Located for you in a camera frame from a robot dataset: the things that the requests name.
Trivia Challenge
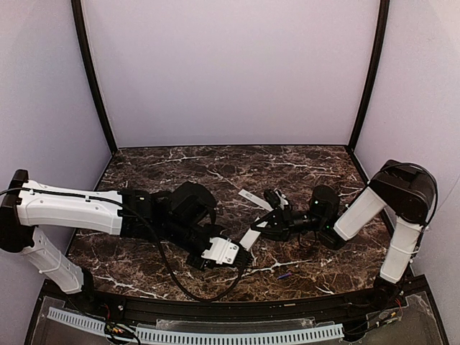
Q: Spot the white battery cover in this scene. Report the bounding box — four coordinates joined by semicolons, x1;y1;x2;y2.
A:
238;189;272;211

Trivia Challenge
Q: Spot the white remote control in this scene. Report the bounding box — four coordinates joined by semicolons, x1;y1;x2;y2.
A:
239;228;261;252

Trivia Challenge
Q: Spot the blue battery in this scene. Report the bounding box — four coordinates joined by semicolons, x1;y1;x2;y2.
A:
277;272;292;280

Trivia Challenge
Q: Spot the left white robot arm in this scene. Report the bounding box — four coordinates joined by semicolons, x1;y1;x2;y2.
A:
1;170;259;300

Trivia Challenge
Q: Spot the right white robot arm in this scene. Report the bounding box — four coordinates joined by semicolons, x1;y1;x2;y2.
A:
250;160;439;310

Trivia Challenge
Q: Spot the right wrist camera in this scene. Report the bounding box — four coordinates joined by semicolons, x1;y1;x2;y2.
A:
263;189;289;209

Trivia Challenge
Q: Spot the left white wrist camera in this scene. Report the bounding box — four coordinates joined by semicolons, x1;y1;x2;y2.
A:
201;237;239;265

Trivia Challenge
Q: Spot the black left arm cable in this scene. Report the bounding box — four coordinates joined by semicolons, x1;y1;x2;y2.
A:
121;204;252;302

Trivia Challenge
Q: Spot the right white cable duct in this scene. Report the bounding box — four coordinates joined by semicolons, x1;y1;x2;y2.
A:
137;323;344;345

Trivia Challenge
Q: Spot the white cable duct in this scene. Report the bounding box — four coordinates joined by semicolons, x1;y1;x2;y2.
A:
137;323;344;345
47;307;105;336

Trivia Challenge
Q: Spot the black front rail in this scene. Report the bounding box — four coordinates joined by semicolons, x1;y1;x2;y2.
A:
95;289;376;323

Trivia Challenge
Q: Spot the left white cable duct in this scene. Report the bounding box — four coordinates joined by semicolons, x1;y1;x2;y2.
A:
47;307;105;336

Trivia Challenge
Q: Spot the left black frame post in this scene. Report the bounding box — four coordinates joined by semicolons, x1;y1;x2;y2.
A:
70;0;119;154

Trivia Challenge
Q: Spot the black frame post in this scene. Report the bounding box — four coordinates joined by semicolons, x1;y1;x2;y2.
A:
348;0;391;148
70;0;119;154

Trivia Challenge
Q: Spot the right black frame post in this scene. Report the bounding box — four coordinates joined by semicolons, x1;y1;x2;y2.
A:
348;0;391;148

